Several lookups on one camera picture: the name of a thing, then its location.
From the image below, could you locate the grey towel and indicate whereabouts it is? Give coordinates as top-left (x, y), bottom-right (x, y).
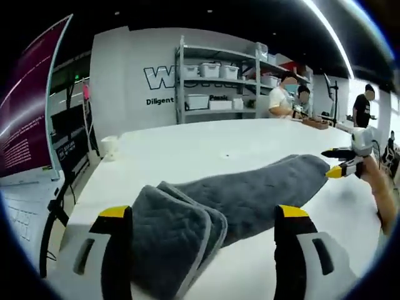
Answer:
top-left (129, 154), bottom-right (331, 290)

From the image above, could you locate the white cup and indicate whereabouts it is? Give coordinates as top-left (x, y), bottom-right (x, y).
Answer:
top-left (100, 135), bottom-right (119, 162)

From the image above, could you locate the grey metal shelf rack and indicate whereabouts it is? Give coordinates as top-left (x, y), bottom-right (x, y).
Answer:
top-left (174, 35), bottom-right (314, 126)

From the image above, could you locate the black panel with label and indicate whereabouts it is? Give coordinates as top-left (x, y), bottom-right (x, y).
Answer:
top-left (49, 104), bottom-right (95, 181)

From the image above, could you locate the monitor with purple screen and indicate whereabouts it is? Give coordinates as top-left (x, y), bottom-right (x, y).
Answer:
top-left (0, 14), bottom-right (74, 182)

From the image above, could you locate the black cable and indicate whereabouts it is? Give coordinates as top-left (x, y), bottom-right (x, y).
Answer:
top-left (38, 174), bottom-right (78, 279)

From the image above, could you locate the group of white storage boxes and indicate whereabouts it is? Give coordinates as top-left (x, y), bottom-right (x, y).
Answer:
top-left (181, 43), bottom-right (282, 111)

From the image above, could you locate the wooden tray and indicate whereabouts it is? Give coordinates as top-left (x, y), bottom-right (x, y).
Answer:
top-left (301, 116), bottom-right (329, 131)

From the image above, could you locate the white laptop keyboard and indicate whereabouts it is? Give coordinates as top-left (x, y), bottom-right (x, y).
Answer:
top-left (0, 178), bottom-right (64, 249)

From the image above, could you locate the ceiling light strip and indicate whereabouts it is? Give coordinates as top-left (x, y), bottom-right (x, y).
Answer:
top-left (302, 0), bottom-right (356, 79)

